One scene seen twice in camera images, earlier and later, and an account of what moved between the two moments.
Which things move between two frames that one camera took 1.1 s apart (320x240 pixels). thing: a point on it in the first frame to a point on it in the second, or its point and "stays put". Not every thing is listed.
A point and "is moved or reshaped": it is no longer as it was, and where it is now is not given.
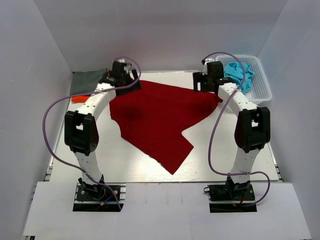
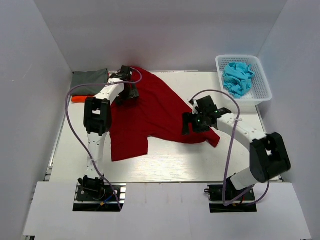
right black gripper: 198,77 to 187,118
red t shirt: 154,117 is moved or reshaped
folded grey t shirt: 83,82 stays put
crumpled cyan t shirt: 235,70 stays put
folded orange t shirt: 79,99 stays put
